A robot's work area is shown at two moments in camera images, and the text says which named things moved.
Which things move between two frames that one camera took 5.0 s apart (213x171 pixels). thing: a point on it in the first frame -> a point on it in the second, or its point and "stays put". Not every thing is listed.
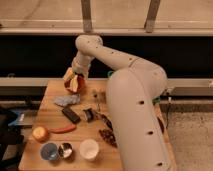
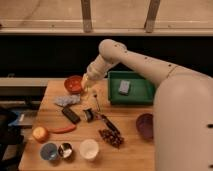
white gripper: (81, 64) -> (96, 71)
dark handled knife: (103, 117) stays put
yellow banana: (74, 83) -> (86, 91)
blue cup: (49, 151) stays put
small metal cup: (65, 150) stays put
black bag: (10, 136) stays put
